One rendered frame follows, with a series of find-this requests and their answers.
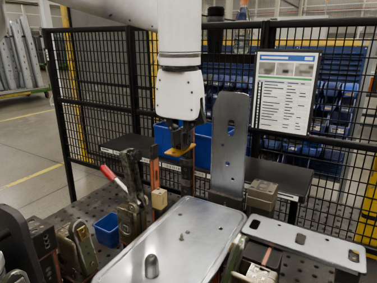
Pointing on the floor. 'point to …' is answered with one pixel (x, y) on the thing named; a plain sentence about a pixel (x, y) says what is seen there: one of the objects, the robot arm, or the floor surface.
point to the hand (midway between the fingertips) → (180, 138)
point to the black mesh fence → (266, 25)
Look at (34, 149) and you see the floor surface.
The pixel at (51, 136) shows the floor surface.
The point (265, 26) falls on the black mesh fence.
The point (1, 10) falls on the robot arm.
